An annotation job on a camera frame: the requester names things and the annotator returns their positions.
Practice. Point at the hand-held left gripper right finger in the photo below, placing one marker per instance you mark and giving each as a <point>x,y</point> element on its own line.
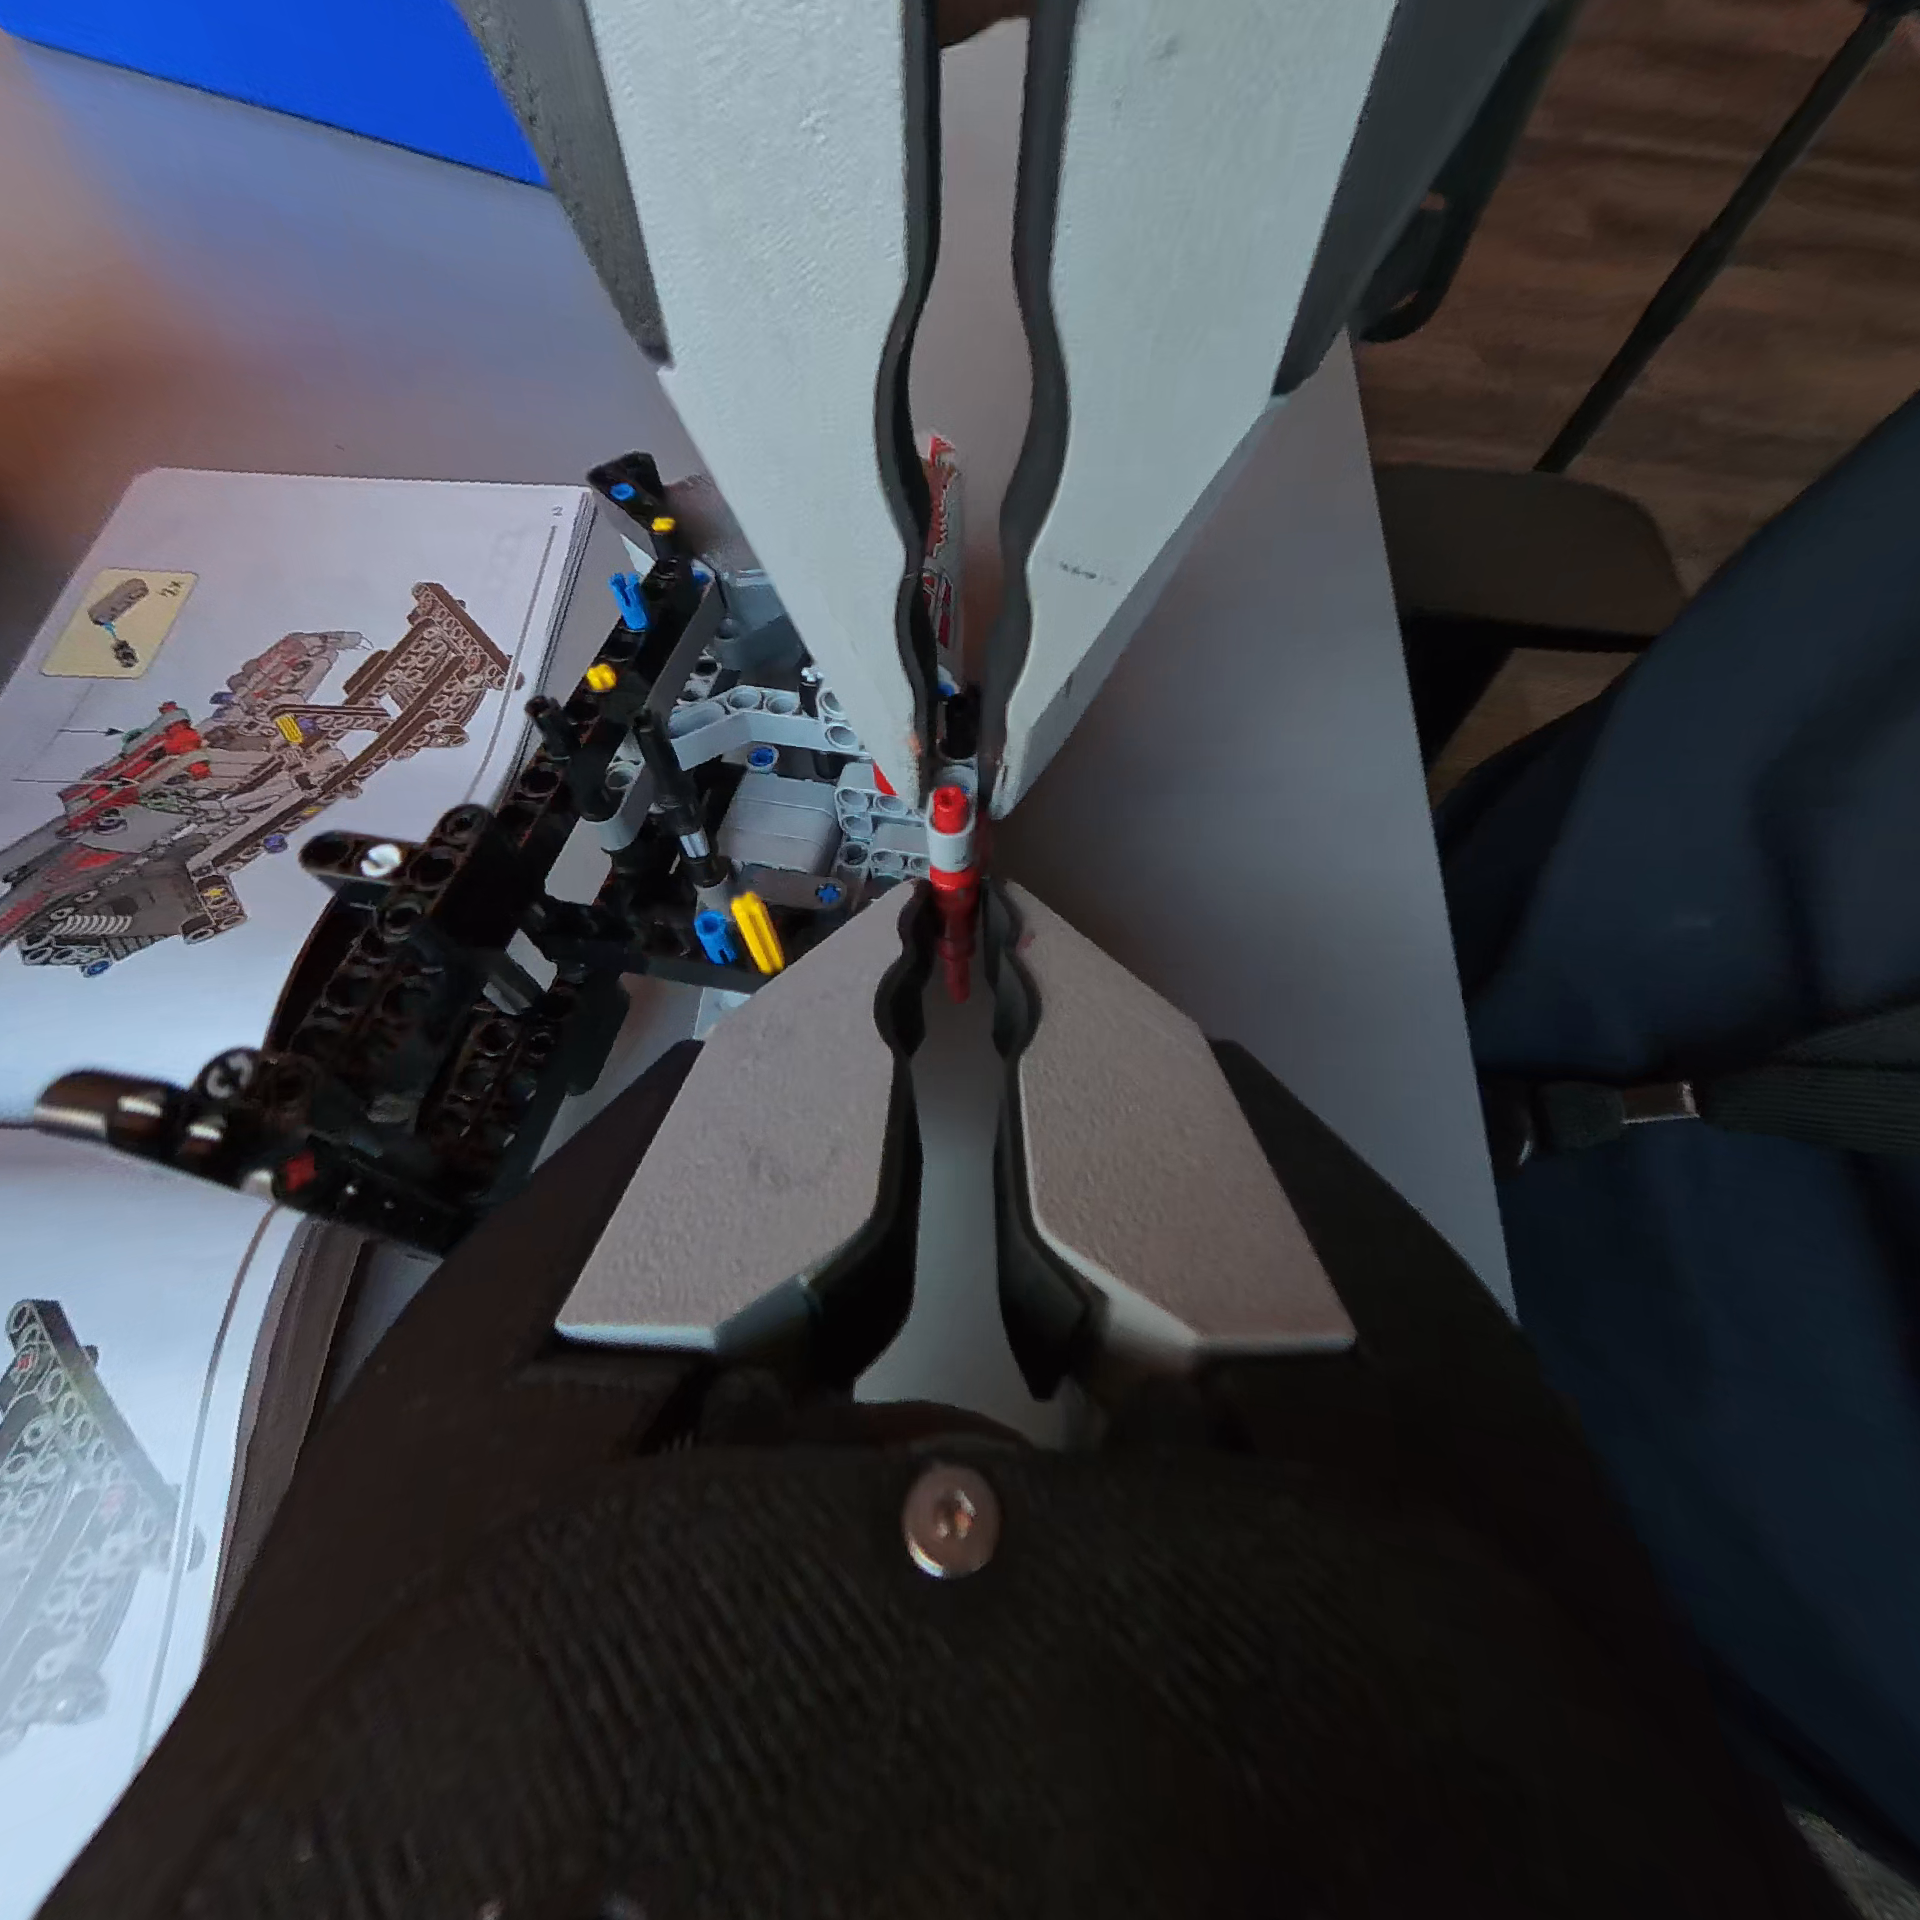
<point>1170,1171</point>

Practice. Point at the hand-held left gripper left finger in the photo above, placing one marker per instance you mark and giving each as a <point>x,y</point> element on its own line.
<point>721,1171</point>

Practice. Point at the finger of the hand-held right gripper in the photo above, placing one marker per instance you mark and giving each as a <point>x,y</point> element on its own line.
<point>1185,271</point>
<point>765,301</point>

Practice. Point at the red grey black lego model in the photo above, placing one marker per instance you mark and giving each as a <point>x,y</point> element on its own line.
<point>434,975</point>

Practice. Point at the red lego axle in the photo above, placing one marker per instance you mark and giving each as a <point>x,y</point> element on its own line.
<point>950,870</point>

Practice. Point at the lego instruction booklet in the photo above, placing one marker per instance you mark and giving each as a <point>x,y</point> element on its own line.
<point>271,600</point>

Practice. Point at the blue plastic bin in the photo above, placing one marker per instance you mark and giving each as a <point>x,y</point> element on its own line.
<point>300,61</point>

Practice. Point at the person's legs in dark pants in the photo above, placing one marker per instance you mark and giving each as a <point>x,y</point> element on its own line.
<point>1725,900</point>

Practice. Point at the grey fabric seat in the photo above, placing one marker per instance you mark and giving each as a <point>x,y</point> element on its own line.
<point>1869,1874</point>

